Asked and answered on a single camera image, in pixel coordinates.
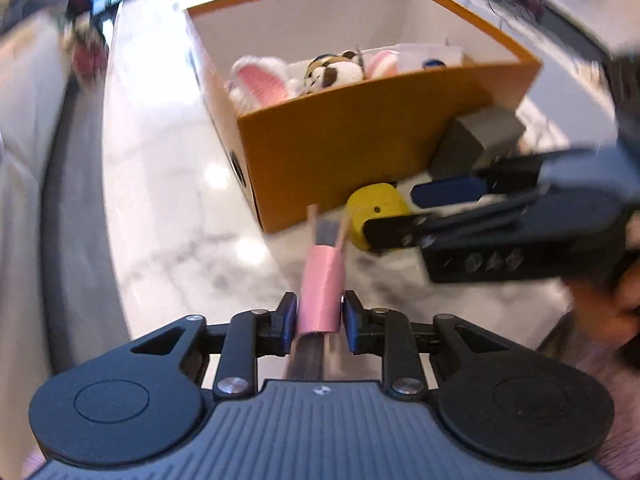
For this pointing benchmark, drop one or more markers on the pink brush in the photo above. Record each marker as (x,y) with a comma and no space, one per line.
(318,315)

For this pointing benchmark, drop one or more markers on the person's right hand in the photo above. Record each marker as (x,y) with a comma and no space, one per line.
(608,315)

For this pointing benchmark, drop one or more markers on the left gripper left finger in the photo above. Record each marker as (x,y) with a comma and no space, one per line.
(250,335)

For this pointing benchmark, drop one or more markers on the grey fabric sofa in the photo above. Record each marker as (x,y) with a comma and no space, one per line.
(34,77)

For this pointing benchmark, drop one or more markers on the dark grey box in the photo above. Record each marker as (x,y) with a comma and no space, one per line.
(476,139)

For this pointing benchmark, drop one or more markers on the orange cardboard storage box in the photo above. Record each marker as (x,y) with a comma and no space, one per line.
(317,150)

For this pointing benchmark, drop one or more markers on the yellow round toy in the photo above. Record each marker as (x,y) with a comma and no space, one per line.
(374,201)

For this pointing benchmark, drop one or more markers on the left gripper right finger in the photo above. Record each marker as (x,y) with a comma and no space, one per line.
(387,334)

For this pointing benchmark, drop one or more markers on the white pink bunny plush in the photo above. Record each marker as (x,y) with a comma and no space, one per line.
(256,83)

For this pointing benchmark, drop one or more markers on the tiger plush toy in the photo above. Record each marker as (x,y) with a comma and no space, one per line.
(329,71)

